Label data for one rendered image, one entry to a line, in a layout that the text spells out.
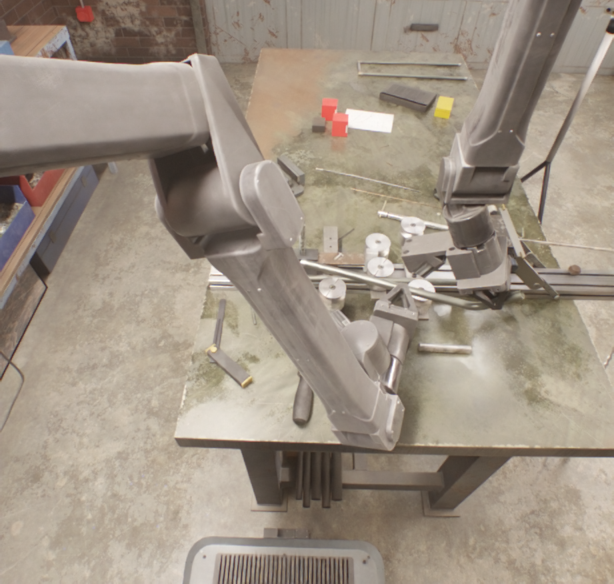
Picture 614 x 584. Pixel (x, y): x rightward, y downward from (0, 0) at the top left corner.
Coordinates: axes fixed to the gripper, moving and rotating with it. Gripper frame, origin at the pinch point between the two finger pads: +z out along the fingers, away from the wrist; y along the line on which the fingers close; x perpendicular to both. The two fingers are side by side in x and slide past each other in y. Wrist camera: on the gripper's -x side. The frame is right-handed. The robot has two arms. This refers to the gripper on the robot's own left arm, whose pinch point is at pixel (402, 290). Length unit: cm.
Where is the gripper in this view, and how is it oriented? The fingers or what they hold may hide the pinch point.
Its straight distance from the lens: 76.1
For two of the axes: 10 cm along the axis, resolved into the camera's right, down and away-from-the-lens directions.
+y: -0.1, 6.5, 7.6
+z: 3.2, -7.2, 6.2
